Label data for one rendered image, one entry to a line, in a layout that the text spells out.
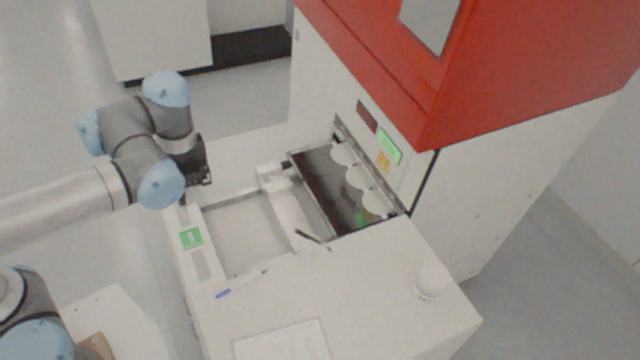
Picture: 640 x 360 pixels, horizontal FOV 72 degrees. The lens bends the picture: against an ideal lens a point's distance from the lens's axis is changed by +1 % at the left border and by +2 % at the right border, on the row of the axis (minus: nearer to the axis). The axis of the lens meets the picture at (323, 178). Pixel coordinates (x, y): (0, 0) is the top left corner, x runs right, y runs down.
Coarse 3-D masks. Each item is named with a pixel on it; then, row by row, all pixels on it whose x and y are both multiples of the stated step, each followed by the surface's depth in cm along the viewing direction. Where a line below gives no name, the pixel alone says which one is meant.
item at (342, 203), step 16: (336, 144) 150; (304, 160) 144; (320, 160) 145; (304, 176) 140; (320, 176) 140; (336, 176) 141; (320, 192) 136; (336, 192) 137; (352, 192) 137; (336, 208) 133; (352, 208) 133; (336, 224) 129; (352, 224) 129; (368, 224) 130
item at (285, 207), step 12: (264, 180) 139; (264, 192) 137; (288, 192) 137; (276, 204) 134; (288, 204) 134; (276, 216) 132; (288, 216) 131; (300, 216) 132; (288, 228) 128; (300, 228) 129; (288, 240) 127; (300, 240) 126
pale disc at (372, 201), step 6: (366, 192) 138; (372, 192) 138; (366, 198) 136; (372, 198) 137; (378, 198) 137; (366, 204) 135; (372, 204) 135; (378, 204) 135; (384, 204) 136; (372, 210) 134; (378, 210) 134; (384, 210) 134
